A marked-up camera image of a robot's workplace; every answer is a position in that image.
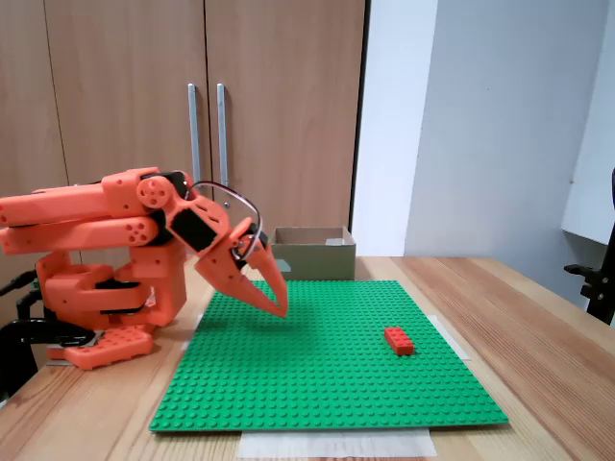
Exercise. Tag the white furniture panel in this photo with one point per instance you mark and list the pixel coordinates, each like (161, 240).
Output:
(593, 168)

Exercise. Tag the wide translucent tape strip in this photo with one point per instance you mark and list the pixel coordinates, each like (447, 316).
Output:
(336, 444)

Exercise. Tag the black table clamp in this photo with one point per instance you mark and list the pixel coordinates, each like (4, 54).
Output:
(19, 346)

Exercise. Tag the open cardboard box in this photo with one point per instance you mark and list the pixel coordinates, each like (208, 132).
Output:
(317, 261)

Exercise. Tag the green lego baseplate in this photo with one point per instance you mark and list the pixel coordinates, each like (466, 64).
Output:
(312, 374)

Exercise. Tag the black chair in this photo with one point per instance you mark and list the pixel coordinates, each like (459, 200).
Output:
(598, 293)

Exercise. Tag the red lego block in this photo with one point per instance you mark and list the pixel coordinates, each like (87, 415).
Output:
(399, 341)

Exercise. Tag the wooden cabinet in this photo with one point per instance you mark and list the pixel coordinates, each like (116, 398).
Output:
(120, 96)

